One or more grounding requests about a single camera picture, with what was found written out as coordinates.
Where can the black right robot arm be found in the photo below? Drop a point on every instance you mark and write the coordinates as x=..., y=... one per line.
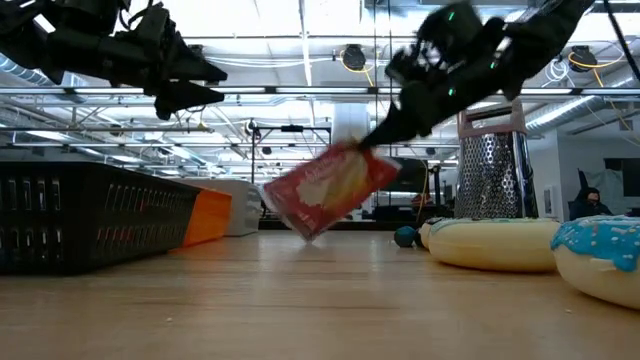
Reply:
x=540, y=35

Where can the black computer monitor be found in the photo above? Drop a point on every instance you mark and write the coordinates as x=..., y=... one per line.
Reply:
x=415, y=175

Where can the white building column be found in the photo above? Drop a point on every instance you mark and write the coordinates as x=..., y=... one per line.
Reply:
x=350, y=125

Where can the red snack packet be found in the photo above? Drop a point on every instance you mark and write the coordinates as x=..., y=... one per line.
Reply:
x=330, y=190

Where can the blue sprinkled toy doughnut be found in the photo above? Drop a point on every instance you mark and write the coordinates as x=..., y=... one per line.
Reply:
x=600, y=270

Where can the ceiling light bar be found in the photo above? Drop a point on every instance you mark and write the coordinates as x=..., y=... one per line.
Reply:
x=320, y=90

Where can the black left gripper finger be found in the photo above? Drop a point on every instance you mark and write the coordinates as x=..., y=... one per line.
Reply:
x=192, y=67
x=185, y=100

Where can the dark wall screen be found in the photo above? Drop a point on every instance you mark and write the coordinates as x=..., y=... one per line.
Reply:
x=625, y=177

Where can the person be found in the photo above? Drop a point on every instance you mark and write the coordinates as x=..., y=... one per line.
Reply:
x=590, y=205

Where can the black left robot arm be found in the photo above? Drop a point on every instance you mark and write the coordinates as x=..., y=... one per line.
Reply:
x=55, y=45

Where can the silver ventilation duct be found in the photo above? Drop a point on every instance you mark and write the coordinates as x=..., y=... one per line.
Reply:
x=565, y=115

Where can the black background rig frame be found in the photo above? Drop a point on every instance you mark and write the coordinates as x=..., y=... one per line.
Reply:
x=292, y=128

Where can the black slotted plastic basket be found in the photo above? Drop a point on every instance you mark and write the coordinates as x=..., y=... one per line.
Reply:
x=75, y=220

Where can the grey plastic bin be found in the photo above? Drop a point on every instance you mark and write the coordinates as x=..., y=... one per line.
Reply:
x=245, y=210

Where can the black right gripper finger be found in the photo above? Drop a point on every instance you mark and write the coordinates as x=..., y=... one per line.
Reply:
x=400, y=130

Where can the mint frosted toy doughnut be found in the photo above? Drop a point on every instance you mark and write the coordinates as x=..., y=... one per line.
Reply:
x=495, y=247

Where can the orange slotted plastic basket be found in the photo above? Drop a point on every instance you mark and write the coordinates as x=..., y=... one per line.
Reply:
x=210, y=217

